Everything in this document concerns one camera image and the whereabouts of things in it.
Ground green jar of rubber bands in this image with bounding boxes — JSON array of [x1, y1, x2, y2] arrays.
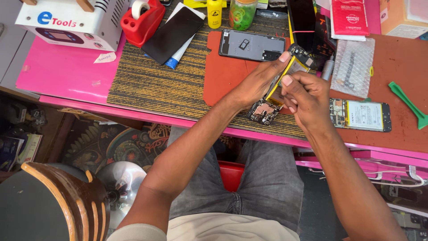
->
[[229, 0, 259, 31]]

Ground stack of books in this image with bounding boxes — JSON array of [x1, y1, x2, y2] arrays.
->
[[0, 133, 43, 172]]

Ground person's beige shirt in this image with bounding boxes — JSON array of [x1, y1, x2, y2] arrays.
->
[[106, 212, 301, 241]]

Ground brown work mat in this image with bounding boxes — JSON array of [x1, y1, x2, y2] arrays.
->
[[328, 33, 428, 155]]

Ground clear plastic bag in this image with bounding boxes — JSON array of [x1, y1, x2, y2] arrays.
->
[[256, 9, 288, 19]]

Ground small paper note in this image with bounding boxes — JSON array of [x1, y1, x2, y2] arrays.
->
[[93, 52, 117, 64]]

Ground white tape roll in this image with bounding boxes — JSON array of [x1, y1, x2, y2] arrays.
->
[[131, 0, 151, 20]]

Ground black packet with orange print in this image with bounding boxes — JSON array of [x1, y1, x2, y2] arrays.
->
[[312, 13, 337, 71]]

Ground person's right hand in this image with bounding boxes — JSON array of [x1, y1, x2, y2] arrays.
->
[[281, 71, 332, 133]]

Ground black phone screen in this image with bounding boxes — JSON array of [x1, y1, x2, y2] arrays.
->
[[141, 7, 205, 66]]

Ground bubble wrap bag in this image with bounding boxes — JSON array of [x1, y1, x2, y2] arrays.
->
[[330, 37, 376, 99]]

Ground person's left hand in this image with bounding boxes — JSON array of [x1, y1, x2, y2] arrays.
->
[[231, 51, 292, 110]]

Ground yellow plastic bottle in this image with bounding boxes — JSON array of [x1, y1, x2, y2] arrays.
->
[[207, 0, 223, 29]]

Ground white heating machine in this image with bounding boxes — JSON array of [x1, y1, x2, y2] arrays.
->
[[15, 0, 132, 53]]

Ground person's grey jeans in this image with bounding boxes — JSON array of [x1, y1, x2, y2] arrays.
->
[[167, 127, 305, 234]]

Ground shiny metal bowl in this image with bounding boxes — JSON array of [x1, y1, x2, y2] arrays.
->
[[96, 161, 148, 232]]

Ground green plastic pry tool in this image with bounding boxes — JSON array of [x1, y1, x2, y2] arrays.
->
[[388, 81, 428, 130]]

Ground phone with yellow battery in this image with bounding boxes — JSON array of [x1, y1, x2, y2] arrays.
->
[[247, 44, 315, 126]]

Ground wooden chair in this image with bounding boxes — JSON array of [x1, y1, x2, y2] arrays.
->
[[0, 162, 111, 241]]

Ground pink drawer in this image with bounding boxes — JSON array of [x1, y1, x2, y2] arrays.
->
[[294, 150, 428, 179]]

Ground red and white packet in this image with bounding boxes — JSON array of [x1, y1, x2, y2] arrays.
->
[[330, 0, 370, 42]]

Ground orange rubber mat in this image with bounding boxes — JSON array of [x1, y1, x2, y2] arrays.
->
[[203, 31, 292, 115]]

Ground red stool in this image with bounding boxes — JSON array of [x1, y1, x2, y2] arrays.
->
[[218, 160, 245, 193]]

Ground opened phone with white battery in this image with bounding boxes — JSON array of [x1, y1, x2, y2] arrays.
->
[[329, 98, 392, 133]]

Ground patterned rug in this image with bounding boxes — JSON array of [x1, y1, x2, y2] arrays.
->
[[60, 116, 239, 175]]

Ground white cable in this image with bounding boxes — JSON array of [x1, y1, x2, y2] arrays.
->
[[308, 165, 426, 188]]

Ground orange cardboard box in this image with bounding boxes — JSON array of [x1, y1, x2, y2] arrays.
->
[[379, 0, 428, 39]]

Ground grey phone back cover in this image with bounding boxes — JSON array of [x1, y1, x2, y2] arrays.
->
[[219, 29, 287, 63]]

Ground red tape dispenser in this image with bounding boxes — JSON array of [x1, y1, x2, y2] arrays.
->
[[120, 0, 166, 48]]

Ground striped yellow black carpet mat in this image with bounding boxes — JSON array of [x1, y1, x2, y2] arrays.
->
[[107, 0, 317, 140]]

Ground black display panel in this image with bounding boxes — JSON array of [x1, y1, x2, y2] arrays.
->
[[286, 0, 317, 53]]

